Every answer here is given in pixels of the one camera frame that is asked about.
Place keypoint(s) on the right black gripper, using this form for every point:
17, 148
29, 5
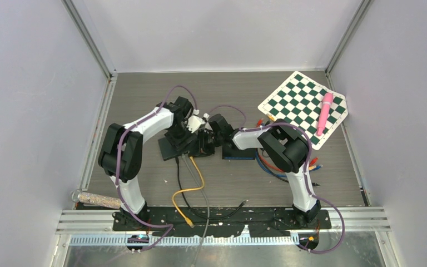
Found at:
203, 149

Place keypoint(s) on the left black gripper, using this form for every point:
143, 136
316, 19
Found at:
184, 124

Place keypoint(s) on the black ribbed network switch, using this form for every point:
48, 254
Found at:
231, 152

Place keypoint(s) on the black router box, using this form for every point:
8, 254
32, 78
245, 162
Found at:
169, 151

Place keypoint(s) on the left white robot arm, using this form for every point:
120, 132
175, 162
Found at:
122, 148

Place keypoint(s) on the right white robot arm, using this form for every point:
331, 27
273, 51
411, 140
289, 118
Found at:
288, 147

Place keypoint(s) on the green white checkered board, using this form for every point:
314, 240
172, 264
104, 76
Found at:
298, 101

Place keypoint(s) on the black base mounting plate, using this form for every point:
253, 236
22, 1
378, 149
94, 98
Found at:
221, 222

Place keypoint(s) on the pink cylindrical tube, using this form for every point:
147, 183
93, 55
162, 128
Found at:
325, 107

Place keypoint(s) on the clear glitter tube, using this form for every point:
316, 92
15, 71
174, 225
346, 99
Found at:
95, 199

